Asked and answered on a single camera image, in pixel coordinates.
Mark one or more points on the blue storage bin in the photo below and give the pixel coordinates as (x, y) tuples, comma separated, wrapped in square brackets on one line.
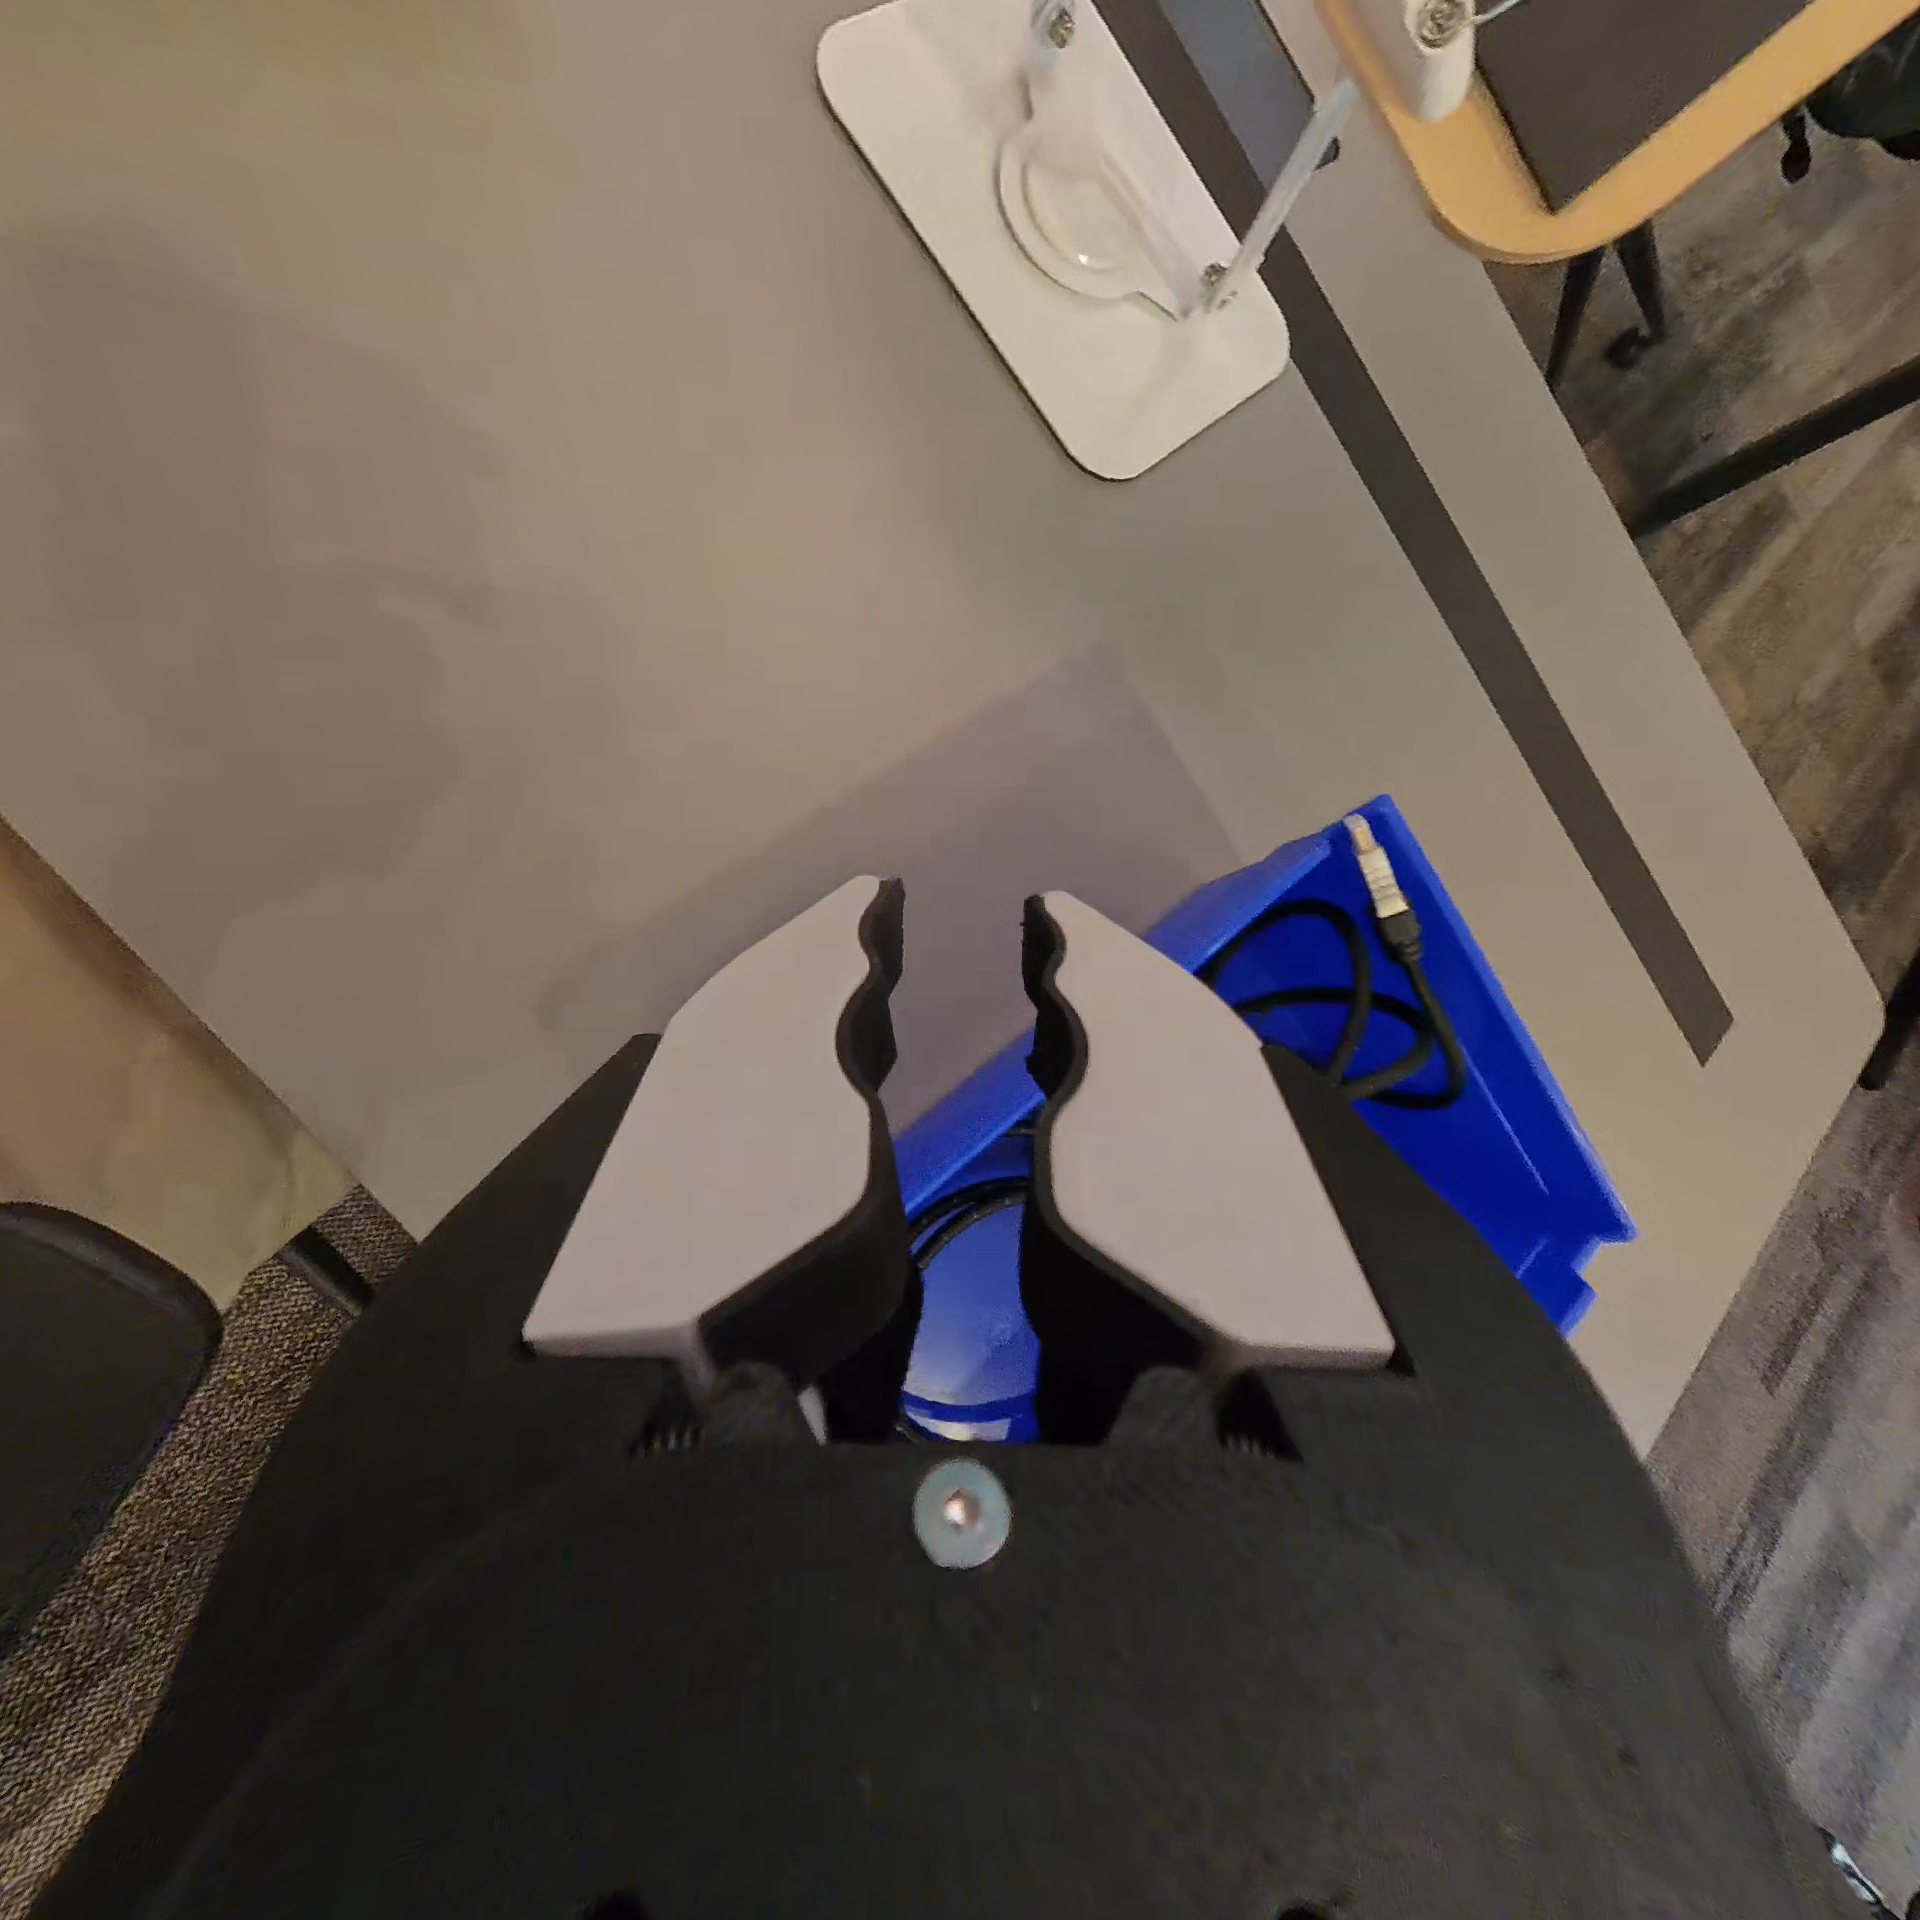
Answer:
[(1499, 1126)]

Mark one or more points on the wood-framed black panel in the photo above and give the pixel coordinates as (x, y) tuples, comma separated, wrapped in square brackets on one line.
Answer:
[(1619, 91)]

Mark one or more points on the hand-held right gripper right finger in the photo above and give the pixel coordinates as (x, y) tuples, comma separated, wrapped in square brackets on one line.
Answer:
[(1202, 1184)]

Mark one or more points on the white panel stand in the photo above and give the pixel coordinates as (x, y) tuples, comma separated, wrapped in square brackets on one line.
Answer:
[(929, 152)]

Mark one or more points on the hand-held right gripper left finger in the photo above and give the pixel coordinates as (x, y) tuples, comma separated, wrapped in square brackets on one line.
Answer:
[(734, 1138)]

